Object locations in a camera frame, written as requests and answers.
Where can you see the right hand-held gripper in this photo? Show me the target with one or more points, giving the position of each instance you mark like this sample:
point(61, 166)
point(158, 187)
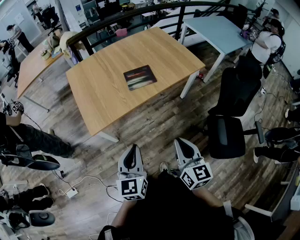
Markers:
point(197, 177)

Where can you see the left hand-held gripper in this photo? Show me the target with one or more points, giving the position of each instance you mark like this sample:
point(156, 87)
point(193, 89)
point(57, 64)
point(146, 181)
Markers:
point(131, 187)

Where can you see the dark striped mouse pad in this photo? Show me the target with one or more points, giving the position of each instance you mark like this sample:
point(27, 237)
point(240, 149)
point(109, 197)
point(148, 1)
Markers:
point(140, 77)

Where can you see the person's left forearm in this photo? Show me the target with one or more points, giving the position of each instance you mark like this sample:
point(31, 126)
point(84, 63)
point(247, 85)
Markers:
point(123, 213)

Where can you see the person's right forearm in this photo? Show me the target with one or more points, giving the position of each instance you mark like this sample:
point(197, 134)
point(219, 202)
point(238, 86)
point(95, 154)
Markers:
point(207, 198)

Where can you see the person's white shoe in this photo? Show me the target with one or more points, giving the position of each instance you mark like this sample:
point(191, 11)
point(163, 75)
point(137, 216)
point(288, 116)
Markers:
point(164, 167)

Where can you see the white table leg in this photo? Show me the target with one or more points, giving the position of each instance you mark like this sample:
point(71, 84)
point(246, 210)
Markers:
point(109, 137)

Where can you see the person's black clothing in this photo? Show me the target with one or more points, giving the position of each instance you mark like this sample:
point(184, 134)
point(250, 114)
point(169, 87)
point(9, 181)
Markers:
point(173, 211)

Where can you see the white power strip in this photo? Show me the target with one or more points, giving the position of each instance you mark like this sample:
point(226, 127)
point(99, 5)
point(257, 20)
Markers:
point(263, 90)
point(72, 192)

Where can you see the black power adapter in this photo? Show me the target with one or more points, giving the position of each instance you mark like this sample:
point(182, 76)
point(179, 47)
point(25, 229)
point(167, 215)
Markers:
point(62, 173)

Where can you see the black office chair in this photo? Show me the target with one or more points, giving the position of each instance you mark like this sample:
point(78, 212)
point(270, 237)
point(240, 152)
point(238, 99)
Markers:
point(234, 98)
point(50, 18)

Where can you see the red can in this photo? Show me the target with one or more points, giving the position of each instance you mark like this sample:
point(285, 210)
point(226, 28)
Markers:
point(200, 75)

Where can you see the green and black chair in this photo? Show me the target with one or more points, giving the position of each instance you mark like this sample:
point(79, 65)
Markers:
point(44, 162)

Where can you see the grey and black chair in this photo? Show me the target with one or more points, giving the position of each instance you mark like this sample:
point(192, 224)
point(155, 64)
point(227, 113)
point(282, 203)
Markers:
point(39, 218)

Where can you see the white storage rack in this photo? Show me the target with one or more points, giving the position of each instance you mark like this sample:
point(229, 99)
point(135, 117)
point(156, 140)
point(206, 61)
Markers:
point(294, 199)

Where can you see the light blue table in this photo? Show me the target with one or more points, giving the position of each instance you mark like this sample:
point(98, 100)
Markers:
point(215, 32)

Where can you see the pink cloth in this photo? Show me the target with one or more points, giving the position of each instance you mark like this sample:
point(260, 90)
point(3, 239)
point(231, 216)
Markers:
point(122, 32)

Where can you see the long wooden table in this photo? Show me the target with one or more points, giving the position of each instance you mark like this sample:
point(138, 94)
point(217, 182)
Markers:
point(35, 68)

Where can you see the beige cloth bundle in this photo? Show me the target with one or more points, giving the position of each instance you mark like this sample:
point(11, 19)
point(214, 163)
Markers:
point(66, 42)

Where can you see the small potted plant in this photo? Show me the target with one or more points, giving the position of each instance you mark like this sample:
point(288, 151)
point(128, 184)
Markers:
point(45, 54)

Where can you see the black metal railing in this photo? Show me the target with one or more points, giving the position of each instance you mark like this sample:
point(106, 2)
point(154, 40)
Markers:
point(131, 16)

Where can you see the black coat rack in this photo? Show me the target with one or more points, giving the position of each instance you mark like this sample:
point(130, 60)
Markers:
point(259, 8)

